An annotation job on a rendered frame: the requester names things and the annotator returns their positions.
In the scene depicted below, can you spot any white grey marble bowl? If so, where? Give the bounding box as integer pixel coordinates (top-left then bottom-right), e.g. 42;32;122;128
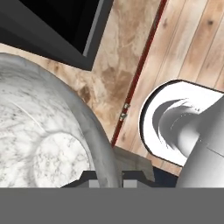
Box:
0;52;123;189

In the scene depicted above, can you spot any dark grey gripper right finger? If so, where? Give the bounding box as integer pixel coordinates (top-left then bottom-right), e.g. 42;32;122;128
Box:
120;170;156;189

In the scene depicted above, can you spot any white round black-edged object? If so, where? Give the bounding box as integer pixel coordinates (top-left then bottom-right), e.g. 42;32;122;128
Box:
138;78;224;189

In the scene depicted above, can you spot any dark grey black-fronted appliance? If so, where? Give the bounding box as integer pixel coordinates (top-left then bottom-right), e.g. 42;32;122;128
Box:
0;0;115;72

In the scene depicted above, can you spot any red cabinet door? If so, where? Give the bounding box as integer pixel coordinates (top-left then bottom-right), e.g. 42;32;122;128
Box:
109;0;170;147

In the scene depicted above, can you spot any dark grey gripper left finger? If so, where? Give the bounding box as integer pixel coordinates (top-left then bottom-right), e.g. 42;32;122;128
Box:
60;170;101;189

